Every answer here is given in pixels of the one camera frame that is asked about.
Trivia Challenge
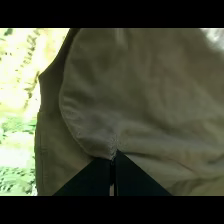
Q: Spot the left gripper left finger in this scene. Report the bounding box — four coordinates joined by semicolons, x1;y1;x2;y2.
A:
53;157;113;197

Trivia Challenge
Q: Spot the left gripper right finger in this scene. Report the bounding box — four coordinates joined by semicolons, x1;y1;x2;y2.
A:
114;150;173;197

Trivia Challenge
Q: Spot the brown garment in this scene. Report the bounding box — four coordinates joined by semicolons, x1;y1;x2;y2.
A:
33;28;224;197

